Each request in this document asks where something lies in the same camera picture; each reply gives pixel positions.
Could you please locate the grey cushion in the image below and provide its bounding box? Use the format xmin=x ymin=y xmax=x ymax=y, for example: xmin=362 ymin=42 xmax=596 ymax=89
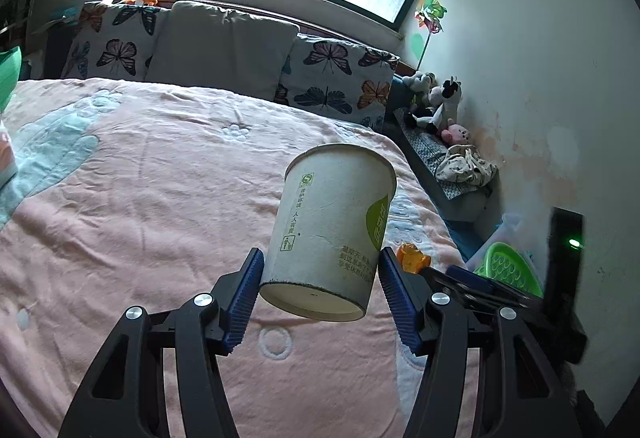
xmin=145 ymin=1 xmax=301 ymax=102

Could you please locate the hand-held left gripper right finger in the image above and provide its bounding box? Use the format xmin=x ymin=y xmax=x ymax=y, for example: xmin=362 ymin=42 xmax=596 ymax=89
xmin=378 ymin=247 xmax=583 ymax=438

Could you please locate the butterfly print pillow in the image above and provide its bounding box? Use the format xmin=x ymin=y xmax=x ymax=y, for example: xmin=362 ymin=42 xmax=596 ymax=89
xmin=60 ymin=1 xmax=173 ymax=82
xmin=274 ymin=33 xmax=401 ymax=131

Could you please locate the pink plush toy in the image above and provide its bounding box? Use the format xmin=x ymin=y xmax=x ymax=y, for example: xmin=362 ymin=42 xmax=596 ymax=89
xmin=440 ymin=121 xmax=472 ymax=145

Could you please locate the grey plush toy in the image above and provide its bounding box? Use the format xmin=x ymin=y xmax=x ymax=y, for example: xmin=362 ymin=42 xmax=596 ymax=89
xmin=402 ymin=71 xmax=437 ymax=95

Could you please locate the cream crumpled cloth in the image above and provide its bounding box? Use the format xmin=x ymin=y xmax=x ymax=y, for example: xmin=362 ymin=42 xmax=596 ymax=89
xmin=434 ymin=144 xmax=499 ymax=186

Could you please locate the green plastic basket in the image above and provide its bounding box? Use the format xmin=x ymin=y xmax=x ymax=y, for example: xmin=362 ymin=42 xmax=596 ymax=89
xmin=472 ymin=241 xmax=544 ymax=299

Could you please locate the checkered grey mat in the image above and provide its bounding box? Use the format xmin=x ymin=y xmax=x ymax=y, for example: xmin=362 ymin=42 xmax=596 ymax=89
xmin=392 ymin=108 xmax=493 ymax=202

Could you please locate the orange peel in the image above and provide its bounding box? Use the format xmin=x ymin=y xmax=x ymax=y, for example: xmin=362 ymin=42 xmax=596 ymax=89
xmin=397 ymin=243 xmax=432 ymax=275

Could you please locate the pink blanket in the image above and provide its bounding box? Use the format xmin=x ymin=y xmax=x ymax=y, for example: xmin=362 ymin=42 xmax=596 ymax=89
xmin=0 ymin=77 xmax=488 ymax=438

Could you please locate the clear storage box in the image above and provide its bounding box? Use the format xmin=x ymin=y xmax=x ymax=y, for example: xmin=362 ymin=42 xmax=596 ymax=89
xmin=492 ymin=213 xmax=542 ymax=260

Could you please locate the green plastic object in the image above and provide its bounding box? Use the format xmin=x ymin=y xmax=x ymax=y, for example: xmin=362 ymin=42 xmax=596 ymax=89
xmin=0 ymin=46 xmax=23 ymax=111

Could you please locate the black and white cow plush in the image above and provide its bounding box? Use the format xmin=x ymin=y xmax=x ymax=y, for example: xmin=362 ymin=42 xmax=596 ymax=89
xmin=404 ymin=76 xmax=463 ymax=131

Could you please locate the colourful pinwheel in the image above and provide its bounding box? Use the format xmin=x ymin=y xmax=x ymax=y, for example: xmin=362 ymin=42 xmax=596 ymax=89
xmin=414 ymin=0 xmax=448 ymax=69

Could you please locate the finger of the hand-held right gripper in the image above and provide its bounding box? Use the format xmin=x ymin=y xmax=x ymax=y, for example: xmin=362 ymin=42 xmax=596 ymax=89
xmin=444 ymin=265 xmax=546 ymax=315
xmin=421 ymin=268 xmax=546 ymax=326

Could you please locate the paper cup with green print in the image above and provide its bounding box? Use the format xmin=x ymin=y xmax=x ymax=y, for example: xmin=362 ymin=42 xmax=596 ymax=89
xmin=258 ymin=143 xmax=397 ymax=323

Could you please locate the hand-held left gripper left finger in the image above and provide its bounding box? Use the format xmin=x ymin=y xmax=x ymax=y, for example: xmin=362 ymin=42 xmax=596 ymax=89
xmin=59 ymin=248 xmax=265 ymax=438

